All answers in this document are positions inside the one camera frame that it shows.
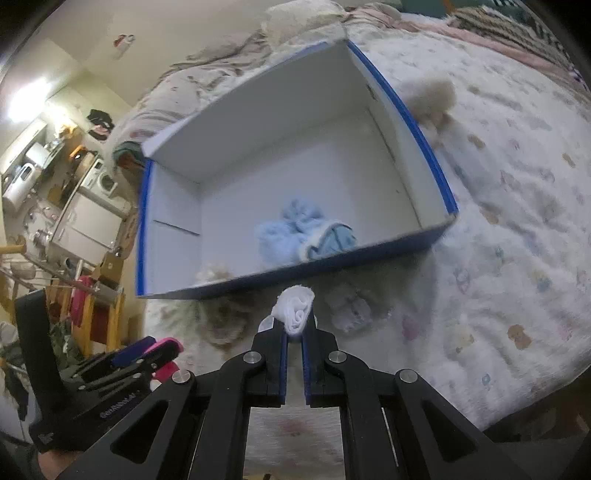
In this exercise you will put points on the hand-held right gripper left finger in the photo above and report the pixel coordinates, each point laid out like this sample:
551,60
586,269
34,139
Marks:
282,369

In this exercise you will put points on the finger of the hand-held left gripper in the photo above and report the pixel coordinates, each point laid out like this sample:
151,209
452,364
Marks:
131,350
147,362

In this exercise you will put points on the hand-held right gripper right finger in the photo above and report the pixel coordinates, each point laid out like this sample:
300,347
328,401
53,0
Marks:
306,369

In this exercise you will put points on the light blue fluffy sock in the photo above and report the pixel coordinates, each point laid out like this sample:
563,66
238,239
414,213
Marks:
302,236

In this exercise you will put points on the blue cardboard box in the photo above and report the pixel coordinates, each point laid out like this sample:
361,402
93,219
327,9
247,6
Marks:
295,152

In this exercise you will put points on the person's left forearm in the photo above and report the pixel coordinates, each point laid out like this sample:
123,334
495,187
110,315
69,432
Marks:
53,464

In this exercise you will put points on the wooden drying rack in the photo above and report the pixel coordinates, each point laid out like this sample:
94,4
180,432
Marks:
99,318

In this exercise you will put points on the red cloth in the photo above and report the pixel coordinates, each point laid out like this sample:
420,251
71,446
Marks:
84,302

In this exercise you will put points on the white printed sock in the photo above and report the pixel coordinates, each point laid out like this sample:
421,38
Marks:
352,305

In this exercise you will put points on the beige fluffy sock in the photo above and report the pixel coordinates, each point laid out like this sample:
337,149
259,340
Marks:
221,318
433,102

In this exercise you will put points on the white cabinet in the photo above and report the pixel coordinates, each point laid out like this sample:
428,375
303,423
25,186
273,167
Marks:
87,225

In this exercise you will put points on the white washing machine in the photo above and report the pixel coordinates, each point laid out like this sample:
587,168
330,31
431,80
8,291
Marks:
104,181

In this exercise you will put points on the white kitchen appliance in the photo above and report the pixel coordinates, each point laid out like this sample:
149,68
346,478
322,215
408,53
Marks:
19,183

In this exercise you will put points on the dark hanging clothes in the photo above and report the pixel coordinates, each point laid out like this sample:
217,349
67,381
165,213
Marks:
99,123

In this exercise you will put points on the white printed fleece blanket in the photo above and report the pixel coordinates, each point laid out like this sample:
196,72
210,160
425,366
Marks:
498,221

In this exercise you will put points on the beige floral duvet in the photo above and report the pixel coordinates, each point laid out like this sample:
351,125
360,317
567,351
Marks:
184,87

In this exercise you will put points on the ceiling light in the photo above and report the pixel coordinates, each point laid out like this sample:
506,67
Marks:
28,94

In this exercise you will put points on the cream fluffy pillow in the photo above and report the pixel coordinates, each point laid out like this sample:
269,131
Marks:
302,19

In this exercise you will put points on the pink blanket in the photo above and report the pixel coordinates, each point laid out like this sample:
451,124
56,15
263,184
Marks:
498,39

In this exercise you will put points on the red white wall sticker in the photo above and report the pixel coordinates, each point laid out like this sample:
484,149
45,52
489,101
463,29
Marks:
123,44

